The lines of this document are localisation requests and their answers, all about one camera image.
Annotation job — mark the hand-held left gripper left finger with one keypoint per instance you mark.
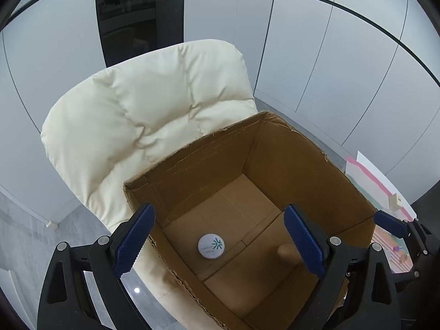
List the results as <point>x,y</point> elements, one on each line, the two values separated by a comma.
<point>134,244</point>

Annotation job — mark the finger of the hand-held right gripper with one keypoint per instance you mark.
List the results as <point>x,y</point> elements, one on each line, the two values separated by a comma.
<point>409,277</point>
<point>390,221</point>

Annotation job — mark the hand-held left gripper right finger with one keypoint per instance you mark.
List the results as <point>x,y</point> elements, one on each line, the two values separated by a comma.
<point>302,240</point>

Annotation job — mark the white round badge green logo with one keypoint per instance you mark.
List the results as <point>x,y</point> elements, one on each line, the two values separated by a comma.
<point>211,245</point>

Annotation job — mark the brown cardboard box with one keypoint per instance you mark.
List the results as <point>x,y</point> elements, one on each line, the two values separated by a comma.
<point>240,165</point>

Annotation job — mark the tan wooden peg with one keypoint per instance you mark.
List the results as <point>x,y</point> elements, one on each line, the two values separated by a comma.
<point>287,253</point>

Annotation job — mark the small beige block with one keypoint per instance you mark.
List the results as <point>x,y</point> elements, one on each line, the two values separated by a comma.
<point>395,202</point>

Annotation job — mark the striped colourful mat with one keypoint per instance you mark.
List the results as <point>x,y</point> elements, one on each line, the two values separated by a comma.
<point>367,182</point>

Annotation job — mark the white table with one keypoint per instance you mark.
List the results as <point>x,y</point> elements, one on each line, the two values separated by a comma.
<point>374,168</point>

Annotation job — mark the cream padded chair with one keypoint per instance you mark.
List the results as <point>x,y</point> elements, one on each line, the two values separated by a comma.
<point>130,117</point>

